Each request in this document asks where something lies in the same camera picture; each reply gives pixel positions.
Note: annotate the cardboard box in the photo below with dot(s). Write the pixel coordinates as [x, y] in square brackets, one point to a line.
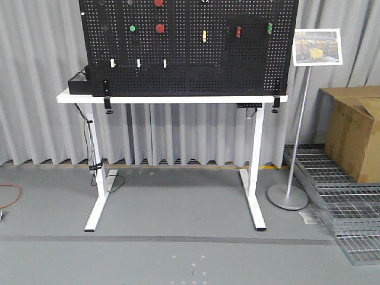
[352, 140]

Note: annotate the upper red mushroom button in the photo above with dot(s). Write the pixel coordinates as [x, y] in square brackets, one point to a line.
[159, 3]

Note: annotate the metal floor grating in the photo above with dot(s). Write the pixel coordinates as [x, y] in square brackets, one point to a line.
[349, 210]

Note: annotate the black box on desk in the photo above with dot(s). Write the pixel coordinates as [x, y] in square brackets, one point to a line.
[81, 82]

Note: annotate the black clamp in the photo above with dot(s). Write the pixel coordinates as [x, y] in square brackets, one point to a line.
[276, 103]
[107, 103]

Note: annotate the green knob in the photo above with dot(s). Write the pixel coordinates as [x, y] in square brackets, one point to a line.
[270, 28]

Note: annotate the desk control box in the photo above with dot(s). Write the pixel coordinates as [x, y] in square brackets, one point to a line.
[249, 105]

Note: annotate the white standing desk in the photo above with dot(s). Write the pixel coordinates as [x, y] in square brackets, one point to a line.
[249, 177]

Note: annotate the black perforated pegboard panel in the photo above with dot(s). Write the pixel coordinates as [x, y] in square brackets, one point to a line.
[222, 66]

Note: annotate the grey curtain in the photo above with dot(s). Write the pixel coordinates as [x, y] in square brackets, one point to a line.
[42, 46]

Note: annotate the silver sign stand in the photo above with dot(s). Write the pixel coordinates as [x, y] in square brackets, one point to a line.
[311, 47]

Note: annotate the left black clamp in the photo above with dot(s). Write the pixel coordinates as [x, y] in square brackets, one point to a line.
[107, 103]

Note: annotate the red knob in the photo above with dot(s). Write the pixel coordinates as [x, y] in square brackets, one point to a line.
[238, 31]

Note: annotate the left white toggle switch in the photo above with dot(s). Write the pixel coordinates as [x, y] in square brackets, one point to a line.
[112, 63]

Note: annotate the red mushroom button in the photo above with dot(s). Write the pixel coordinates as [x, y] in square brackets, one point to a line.
[160, 28]
[159, 3]

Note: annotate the right black clamp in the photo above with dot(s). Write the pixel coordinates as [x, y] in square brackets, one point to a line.
[276, 103]

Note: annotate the lower red mushroom button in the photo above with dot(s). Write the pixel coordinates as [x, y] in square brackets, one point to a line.
[160, 28]

